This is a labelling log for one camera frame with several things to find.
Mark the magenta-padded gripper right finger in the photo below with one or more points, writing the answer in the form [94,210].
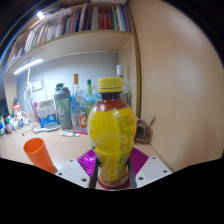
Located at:
[153,170]

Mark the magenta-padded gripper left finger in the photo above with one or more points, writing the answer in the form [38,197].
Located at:
[71,171]

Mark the yellow drink bottle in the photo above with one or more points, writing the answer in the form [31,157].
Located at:
[111,133]

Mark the small white tube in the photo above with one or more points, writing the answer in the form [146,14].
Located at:
[70,134]

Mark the orange plastic cup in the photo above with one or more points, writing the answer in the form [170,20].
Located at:
[38,153]

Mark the brown mug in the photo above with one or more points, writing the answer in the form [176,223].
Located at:
[144,131]

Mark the pale blue brush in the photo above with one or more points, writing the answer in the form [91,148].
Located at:
[46,128]

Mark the blue and white carton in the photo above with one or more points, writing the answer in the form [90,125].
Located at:
[46,115]

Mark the grey shaker bottle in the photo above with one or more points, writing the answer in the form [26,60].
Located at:
[62,110]

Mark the magenta pouch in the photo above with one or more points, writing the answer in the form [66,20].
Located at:
[35,111]

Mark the green-necked glass bottle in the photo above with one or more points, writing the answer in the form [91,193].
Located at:
[89,100]

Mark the red and white can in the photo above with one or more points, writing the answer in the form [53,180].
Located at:
[16,110]

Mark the clear glass bottle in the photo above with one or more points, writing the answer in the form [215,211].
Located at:
[124,90]

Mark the white under-shelf light bar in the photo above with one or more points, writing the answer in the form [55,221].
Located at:
[28,66]

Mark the white ceiling tube light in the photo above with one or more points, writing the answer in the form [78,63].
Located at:
[40,15]

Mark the white wall power socket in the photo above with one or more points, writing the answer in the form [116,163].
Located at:
[37,85]

